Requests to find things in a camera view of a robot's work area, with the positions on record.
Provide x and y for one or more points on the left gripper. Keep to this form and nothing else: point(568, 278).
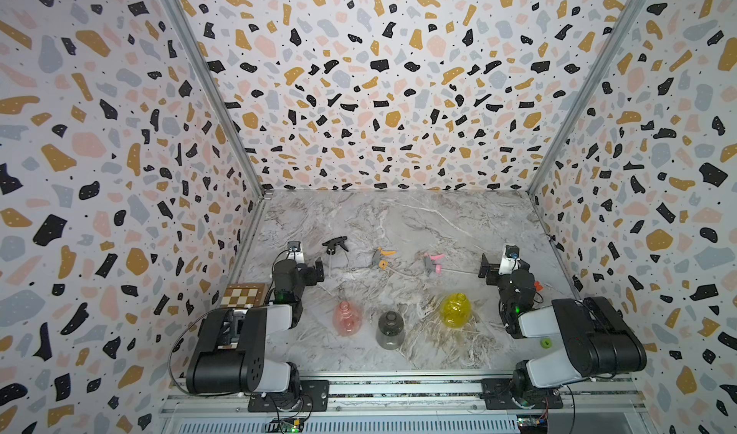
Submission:
point(311, 278)

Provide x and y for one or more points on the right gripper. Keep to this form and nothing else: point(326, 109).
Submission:
point(486, 269)

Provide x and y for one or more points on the black spray nozzle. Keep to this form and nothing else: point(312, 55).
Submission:
point(336, 243)

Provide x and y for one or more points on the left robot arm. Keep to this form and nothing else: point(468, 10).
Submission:
point(230, 356)

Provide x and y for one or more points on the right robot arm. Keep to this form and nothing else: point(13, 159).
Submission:
point(596, 341)

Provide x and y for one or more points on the yellow spray bottle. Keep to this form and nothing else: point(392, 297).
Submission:
point(455, 310)

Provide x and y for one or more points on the pink grey spray nozzle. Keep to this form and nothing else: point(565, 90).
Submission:
point(432, 263)

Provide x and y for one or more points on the orange grey spray nozzle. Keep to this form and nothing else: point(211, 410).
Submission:
point(380, 259)

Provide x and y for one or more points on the wooden chessboard box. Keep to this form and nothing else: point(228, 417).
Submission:
point(244, 295)

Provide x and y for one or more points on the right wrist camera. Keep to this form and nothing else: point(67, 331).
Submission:
point(509, 261)

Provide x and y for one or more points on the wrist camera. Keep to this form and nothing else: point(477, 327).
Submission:
point(509, 261)
point(295, 252)

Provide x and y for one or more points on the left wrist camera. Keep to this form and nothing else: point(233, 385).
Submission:
point(295, 252)

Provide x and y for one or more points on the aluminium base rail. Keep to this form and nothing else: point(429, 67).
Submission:
point(416, 402)

